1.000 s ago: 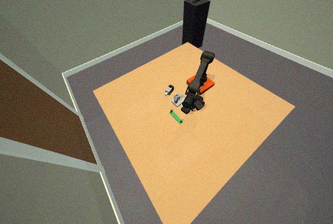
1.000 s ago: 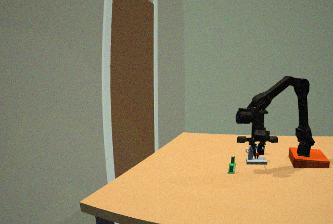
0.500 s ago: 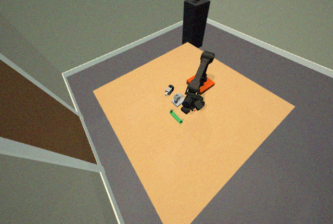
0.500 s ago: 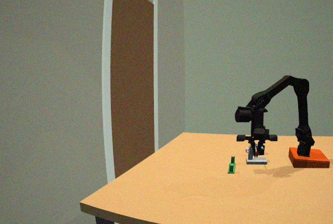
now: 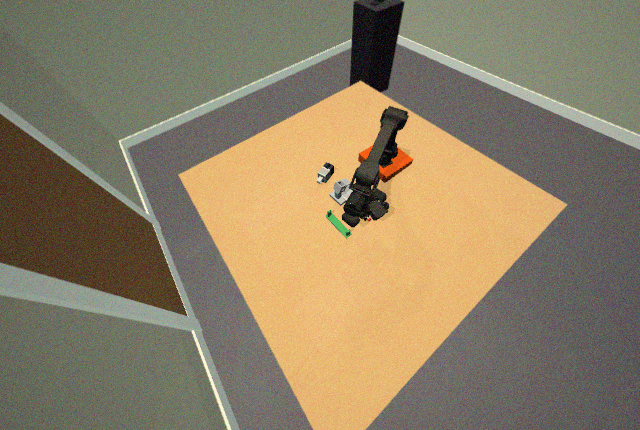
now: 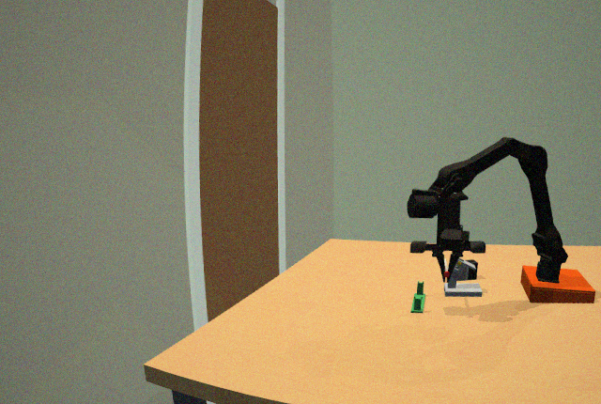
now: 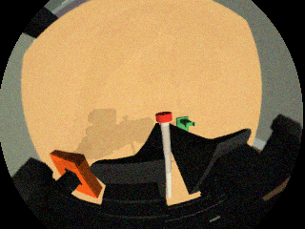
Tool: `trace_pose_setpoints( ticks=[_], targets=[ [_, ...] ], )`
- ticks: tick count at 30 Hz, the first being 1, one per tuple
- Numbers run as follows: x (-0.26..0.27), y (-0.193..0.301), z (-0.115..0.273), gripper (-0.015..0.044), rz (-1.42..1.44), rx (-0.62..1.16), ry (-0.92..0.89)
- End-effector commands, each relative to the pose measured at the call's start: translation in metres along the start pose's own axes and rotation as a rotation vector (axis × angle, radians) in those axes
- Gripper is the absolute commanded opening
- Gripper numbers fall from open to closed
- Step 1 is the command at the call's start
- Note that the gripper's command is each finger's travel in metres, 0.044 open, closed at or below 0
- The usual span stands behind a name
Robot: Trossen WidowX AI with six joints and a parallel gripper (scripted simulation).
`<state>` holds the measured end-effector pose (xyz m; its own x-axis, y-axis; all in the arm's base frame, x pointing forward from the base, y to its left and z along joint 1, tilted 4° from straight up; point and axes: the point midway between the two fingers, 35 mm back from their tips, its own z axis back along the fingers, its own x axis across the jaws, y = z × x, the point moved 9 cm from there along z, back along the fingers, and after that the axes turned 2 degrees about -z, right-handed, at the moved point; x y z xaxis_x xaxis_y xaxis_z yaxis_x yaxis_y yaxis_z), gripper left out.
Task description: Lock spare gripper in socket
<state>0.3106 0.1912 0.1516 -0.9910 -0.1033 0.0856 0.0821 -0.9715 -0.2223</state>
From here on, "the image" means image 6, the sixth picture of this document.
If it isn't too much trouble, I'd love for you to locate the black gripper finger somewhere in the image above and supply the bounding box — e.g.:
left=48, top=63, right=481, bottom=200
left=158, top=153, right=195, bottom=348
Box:
left=432, top=254, right=446, bottom=282
left=446, top=254, right=463, bottom=283

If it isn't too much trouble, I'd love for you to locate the grey tapered pin with red cap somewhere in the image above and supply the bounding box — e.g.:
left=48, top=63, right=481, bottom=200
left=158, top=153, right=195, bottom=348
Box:
left=443, top=259, right=450, bottom=277

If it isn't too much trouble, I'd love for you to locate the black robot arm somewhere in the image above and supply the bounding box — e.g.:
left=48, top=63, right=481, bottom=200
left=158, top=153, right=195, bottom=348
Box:
left=407, top=137, right=568, bottom=284

